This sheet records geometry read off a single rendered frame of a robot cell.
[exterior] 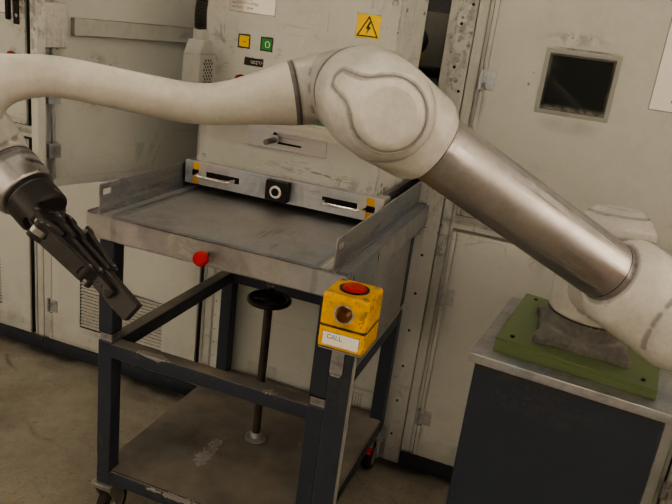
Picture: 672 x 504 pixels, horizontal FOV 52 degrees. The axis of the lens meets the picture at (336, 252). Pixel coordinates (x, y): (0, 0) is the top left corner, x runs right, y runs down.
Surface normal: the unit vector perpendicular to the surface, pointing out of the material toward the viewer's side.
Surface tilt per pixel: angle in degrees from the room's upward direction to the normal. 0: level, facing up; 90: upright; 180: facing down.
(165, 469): 0
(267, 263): 90
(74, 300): 90
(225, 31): 90
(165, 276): 90
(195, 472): 0
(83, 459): 0
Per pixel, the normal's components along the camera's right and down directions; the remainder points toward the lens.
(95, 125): 0.78, 0.29
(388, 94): 0.09, 0.37
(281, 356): -0.35, 0.26
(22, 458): 0.12, -0.94
